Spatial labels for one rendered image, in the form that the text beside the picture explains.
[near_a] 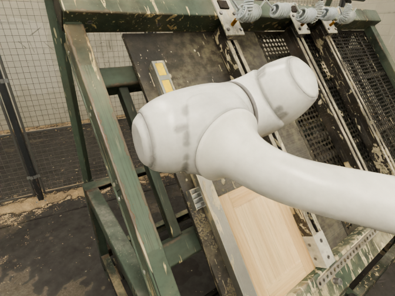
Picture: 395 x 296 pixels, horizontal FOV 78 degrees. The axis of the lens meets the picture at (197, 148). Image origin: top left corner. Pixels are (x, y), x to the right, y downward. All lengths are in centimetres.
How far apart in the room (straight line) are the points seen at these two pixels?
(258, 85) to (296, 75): 5
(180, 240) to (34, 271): 181
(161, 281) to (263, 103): 57
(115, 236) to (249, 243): 72
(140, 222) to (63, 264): 178
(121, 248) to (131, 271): 14
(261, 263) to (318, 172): 75
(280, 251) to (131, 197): 60
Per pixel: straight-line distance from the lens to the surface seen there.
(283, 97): 38
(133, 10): 99
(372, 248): 144
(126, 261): 127
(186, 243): 89
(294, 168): 26
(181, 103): 30
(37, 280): 247
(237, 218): 93
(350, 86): 170
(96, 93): 83
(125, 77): 98
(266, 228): 101
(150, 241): 76
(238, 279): 91
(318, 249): 112
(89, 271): 236
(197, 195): 87
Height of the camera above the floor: 175
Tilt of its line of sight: 26 degrees down
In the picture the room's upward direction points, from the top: straight up
